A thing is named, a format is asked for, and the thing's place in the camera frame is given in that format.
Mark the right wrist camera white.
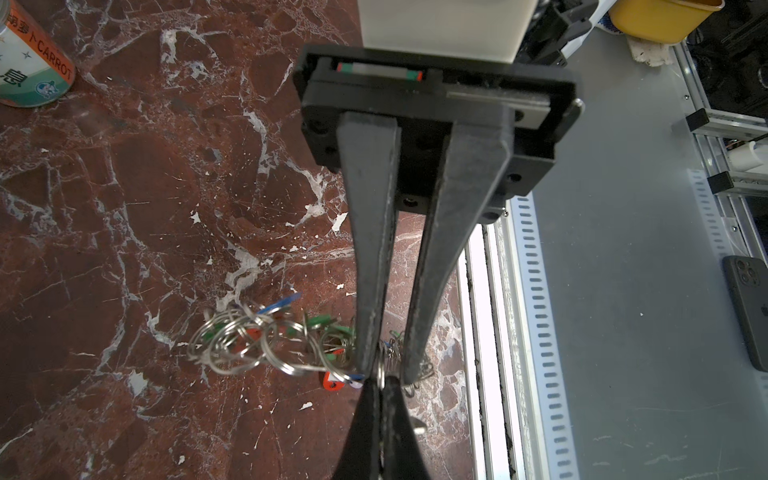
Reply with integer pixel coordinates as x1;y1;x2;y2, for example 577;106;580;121
358;0;538;63

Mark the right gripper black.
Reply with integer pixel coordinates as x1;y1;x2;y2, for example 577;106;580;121
292;44;584;384

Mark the black smartphone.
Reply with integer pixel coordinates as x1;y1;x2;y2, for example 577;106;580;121
722;255;768;372

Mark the metal key ring plate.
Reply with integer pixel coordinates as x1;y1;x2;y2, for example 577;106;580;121
187;294;366;391

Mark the yellow plastic bin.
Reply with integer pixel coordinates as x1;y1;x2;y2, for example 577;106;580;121
608;0;725;44

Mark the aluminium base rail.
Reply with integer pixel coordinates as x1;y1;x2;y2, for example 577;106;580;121
457;195;580;479

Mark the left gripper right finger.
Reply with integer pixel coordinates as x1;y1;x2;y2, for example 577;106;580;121
380;376;430;480

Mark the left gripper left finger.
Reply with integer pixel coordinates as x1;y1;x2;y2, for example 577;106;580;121
332;378;381;480

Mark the small printed jar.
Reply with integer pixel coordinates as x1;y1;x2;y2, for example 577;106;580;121
0;0;76;108

